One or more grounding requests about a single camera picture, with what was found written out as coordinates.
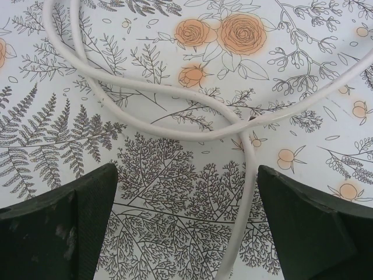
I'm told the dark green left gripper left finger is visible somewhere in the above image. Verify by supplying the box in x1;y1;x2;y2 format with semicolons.
0;163;119;280

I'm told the white power cable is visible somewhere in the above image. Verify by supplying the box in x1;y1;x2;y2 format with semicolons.
43;0;373;280

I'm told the floral print tablecloth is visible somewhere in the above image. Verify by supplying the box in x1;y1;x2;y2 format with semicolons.
0;0;373;280

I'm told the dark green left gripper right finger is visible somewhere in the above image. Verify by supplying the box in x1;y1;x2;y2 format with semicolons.
258;164;373;280

